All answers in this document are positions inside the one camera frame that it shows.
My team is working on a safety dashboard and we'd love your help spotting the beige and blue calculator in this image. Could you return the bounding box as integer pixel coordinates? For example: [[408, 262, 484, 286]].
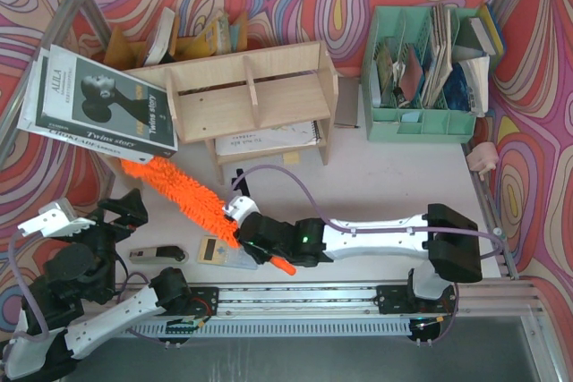
[[196, 235, 258, 270]]

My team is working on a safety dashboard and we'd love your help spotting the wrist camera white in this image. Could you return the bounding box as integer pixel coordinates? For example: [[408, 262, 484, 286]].
[[18, 198, 83, 238], [223, 196, 260, 226]]

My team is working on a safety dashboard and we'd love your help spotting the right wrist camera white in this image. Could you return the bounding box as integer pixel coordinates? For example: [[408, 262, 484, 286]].
[[223, 196, 260, 226]]

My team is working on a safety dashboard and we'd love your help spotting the yellow sticky note pad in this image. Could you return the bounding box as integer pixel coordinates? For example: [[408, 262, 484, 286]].
[[282, 151, 301, 166]]

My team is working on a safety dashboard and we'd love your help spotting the Twins story book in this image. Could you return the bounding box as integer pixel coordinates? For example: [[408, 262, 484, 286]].
[[36, 45, 178, 158]]

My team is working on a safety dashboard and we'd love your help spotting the wooden bookshelf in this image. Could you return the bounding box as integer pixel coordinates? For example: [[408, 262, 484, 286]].
[[128, 41, 338, 183]]

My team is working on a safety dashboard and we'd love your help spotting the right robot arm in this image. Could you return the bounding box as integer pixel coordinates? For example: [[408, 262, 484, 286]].
[[227, 198, 483, 301]]

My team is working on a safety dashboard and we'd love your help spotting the spiral notebook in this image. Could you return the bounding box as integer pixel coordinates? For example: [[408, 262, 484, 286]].
[[215, 121, 321, 156]]

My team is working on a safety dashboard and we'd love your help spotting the orange microfiber duster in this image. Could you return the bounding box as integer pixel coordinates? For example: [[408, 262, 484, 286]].
[[119, 156, 297, 276]]

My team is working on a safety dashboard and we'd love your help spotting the mint green desk organizer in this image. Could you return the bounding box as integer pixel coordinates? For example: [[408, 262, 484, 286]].
[[361, 4, 475, 144]]

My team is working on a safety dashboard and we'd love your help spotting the black binder clip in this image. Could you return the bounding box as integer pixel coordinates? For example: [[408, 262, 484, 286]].
[[231, 168, 251, 197]]

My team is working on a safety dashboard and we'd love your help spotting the yellow file rack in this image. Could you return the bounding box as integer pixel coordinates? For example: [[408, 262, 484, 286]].
[[103, 11, 248, 71]]

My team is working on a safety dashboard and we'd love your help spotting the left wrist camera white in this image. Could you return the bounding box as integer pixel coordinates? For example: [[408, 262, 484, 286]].
[[18, 198, 83, 238]]

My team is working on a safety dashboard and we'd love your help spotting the pink piggy figurine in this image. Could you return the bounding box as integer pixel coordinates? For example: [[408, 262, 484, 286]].
[[466, 141, 499, 182]]

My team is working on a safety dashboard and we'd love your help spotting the white Chokladfabriken book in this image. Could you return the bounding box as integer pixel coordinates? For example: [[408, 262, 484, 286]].
[[17, 48, 153, 164]]

